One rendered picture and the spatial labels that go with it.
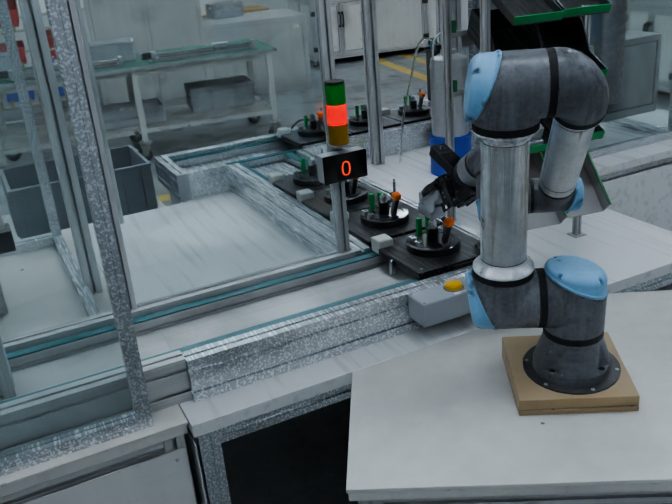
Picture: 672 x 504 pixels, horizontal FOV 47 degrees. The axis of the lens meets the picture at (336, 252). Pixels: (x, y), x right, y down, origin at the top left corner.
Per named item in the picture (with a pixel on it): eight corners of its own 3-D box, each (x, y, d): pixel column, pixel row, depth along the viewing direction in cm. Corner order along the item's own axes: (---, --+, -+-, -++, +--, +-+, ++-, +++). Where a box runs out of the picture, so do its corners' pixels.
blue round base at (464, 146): (480, 172, 293) (479, 133, 287) (445, 180, 287) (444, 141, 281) (456, 163, 306) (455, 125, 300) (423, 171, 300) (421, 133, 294)
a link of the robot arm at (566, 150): (622, 27, 127) (575, 179, 171) (553, 32, 128) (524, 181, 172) (633, 85, 122) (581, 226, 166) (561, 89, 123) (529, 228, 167)
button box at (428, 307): (499, 304, 184) (499, 280, 182) (424, 328, 176) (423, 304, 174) (481, 293, 190) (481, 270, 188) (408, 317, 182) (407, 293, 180)
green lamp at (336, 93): (349, 103, 188) (348, 83, 186) (331, 106, 186) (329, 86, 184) (340, 100, 192) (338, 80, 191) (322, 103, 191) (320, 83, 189)
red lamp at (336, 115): (351, 123, 190) (349, 103, 188) (333, 127, 188) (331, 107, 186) (342, 120, 194) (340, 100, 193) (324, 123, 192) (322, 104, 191)
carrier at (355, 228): (443, 228, 219) (441, 186, 214) (368, 249, 209) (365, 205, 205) (399, 206, 239) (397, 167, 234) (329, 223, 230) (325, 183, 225)
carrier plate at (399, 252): (499, 257, 197) (499, 249, 196) (419, 281, 188) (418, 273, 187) (446, 230, 217) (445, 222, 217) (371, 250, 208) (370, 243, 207)
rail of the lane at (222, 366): (529, 292, 198) (530, 253, 193) (194, 402, 163) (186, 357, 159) (515, 284, 202) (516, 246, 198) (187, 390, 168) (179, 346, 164)
